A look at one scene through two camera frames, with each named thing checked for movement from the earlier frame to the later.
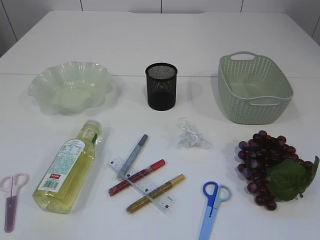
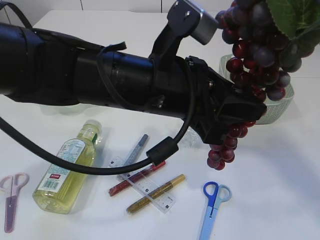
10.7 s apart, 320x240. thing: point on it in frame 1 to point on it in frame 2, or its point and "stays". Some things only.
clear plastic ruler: (160, 199) stays
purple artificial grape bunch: (273, 168) to (268, 39)
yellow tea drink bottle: (60, 187) stays
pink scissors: (11, 185) stays
